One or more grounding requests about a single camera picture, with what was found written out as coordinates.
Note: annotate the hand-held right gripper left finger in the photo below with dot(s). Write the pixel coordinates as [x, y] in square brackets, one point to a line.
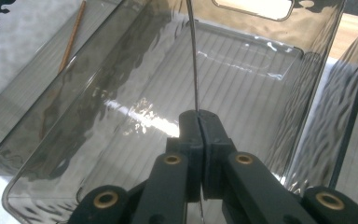
[194, 149]

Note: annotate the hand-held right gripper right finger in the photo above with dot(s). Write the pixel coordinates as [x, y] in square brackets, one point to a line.
[213, 146]

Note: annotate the grey transparent plastic bin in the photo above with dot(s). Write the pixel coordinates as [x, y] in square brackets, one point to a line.
[236, 93]
[357, 130]
[28, 77]

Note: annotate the slim long silver metal utensil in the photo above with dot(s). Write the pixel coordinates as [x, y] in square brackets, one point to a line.
[194, 62]

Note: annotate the brown wooden chopstick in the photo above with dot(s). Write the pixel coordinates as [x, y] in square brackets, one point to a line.
[71, 40]

